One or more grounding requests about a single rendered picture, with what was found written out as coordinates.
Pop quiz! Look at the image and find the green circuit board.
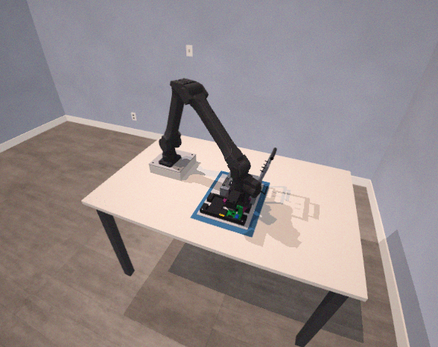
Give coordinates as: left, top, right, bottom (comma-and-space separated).
226, 205, 243, 220

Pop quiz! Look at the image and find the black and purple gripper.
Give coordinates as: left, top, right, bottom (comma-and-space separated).
223, 190, 251, 213

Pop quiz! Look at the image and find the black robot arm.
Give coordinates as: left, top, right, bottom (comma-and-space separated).
159, 78, 261, 211

